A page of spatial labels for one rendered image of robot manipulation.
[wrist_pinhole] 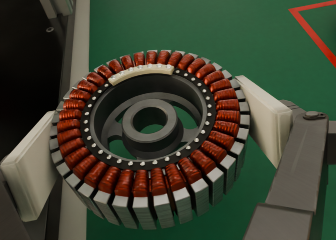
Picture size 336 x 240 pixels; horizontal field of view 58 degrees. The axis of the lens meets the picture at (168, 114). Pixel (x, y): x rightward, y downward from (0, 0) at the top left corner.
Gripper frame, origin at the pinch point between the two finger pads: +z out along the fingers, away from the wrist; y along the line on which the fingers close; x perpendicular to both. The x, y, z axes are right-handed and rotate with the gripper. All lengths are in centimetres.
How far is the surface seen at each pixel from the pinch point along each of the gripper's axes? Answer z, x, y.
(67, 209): 3.2, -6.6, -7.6
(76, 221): 2.2, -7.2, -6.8
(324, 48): 13.4, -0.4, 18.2
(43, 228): 0.2, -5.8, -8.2
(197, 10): 23.3, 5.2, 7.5
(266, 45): 15.4, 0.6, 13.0
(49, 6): 22.3, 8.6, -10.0
